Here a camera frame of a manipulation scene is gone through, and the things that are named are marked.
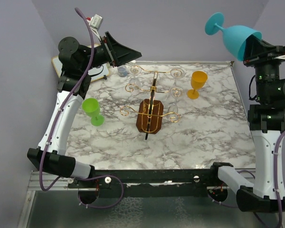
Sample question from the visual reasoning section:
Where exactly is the orange plastic goblet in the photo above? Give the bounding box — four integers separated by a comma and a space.
187, 71, 208, 99

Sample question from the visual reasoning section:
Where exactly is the gold wire wine glass rack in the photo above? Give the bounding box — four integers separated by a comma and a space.
120, 65, 180, 139

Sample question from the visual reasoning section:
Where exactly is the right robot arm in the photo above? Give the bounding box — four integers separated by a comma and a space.
209, 32, 285, 213

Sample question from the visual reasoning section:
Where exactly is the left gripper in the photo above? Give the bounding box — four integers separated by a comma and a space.
79, 30, 141, 72

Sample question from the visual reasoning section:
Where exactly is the clear wine glass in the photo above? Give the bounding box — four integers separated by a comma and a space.
127, 65, 142, 87
168, 87, 185, 113
170, 67, 186, 89

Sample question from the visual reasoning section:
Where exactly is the green plastic goblet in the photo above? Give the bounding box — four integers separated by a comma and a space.
82, 98, 104, 126

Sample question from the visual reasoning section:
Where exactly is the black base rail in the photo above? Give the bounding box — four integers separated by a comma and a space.
68, 168, 227, 198

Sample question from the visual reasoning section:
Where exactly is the small whiteboard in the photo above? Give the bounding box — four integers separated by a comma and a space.
51, 56, 111, 82

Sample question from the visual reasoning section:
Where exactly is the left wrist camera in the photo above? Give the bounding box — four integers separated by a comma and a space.
86, 14, 103, 37

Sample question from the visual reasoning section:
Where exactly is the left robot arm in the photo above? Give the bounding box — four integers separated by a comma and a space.
27, 32, 142, 188

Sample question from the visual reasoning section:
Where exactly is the small blue cup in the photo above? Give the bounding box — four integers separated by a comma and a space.
117, 65, 128, 77

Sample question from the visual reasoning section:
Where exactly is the blue plastic goblet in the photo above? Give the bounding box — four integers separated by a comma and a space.
205, 12, 262, 61

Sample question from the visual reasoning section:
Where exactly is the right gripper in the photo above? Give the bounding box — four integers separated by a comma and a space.
243, 33, 285, 102

